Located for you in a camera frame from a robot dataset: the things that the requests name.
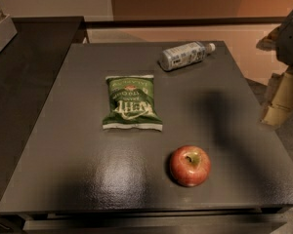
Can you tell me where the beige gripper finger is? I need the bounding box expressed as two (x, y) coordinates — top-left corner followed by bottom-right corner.
(261, 66), (293, 127)

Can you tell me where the green jalapeno chip bag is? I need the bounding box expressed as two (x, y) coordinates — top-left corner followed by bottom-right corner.
(103, 75), (163, 131)

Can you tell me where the clear plastic water bottle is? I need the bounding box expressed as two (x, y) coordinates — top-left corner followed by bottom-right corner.
(159, 41), (216, 71)

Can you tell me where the red apple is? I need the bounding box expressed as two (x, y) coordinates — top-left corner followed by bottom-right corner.
(169, 145), (211, 187)

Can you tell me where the dark side table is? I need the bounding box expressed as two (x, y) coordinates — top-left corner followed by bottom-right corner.
(0, 17), (85, 201)

